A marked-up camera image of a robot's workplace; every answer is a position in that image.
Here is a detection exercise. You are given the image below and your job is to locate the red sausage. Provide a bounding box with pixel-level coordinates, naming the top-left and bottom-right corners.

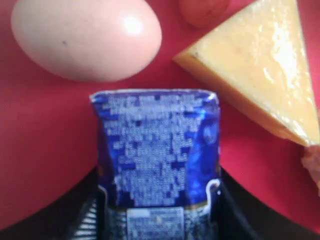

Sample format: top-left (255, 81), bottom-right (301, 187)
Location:
top-left (178, 0), bottom-right (231, 28)

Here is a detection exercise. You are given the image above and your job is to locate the brown egg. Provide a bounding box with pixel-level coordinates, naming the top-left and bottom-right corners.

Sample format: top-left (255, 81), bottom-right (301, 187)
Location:
top-left (11, 0), bottom-right (162, 82)

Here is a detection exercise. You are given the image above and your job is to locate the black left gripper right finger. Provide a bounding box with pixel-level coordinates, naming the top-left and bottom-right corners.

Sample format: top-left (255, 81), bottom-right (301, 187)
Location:
top-left (212, 169), bottom-right (320, 240)

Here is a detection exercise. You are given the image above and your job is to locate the yellow cheese wedge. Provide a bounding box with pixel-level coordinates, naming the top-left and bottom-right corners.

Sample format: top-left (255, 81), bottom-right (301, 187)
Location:
top-left (174, 0), bottom-right (320, 147)

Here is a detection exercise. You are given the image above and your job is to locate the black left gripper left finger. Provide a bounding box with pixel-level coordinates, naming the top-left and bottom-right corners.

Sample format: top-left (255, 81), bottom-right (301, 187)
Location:
top-left (0, 168), bottom-right (98, 240)

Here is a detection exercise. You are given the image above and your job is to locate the orange fried nugget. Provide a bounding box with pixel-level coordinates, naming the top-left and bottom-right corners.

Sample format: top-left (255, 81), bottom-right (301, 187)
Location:
top-left (301, 145), bottom-right (320, 192)

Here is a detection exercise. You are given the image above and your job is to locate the blue milk carton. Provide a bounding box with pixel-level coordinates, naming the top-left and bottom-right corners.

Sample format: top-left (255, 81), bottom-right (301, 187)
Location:
top-left (89, 89), bottom-right (221, 240)

